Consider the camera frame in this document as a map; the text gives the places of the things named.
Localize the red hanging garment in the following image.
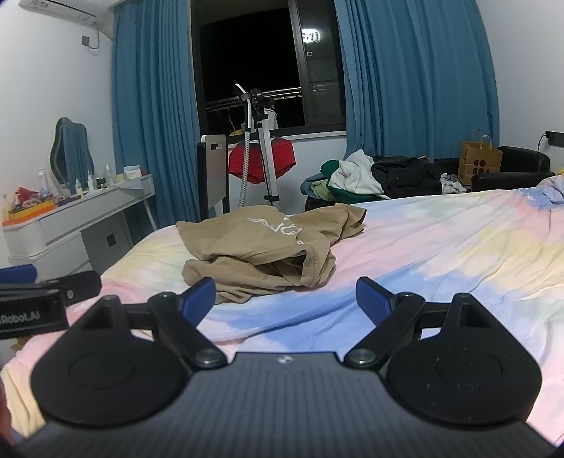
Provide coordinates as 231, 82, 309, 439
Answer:
228, 137, 296, 184

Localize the orange tray on dresser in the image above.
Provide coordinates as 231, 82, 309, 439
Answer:
10, 200, 56, 221

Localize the wavy frame vanity mirror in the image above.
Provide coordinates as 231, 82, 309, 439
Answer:
49, 117, 94, 194

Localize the folded ironing board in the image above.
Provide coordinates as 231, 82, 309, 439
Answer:
197, 135, 231, 221

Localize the pastel tie-dye bed sheet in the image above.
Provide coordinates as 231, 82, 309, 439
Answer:
0, 173, 564, 441

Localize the pile of mixed clothes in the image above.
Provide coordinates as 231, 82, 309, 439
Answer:
300, 149, 466, 211

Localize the right blue curtain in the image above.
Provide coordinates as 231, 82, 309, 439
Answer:
335, 0, 500, 160

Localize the black sofa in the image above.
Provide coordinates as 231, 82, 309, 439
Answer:
423, 142, 554, 194

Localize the tan t-shirt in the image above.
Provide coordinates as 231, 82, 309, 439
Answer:
176, 204, 366, 304

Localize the blue curtain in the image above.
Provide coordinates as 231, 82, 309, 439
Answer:
112, 1, 200, 226
335, 0, 500, 160

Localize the white wall air conditioner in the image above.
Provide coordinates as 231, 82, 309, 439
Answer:
18, 0, 115, 39

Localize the white dressing table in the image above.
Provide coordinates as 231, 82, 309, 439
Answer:
3, 175, 157, 280

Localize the black wall socket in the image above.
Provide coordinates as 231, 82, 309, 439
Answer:
545, 131, 564, 148

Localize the left blue curtain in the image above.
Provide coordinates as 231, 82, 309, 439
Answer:
112, 1, 200, 226

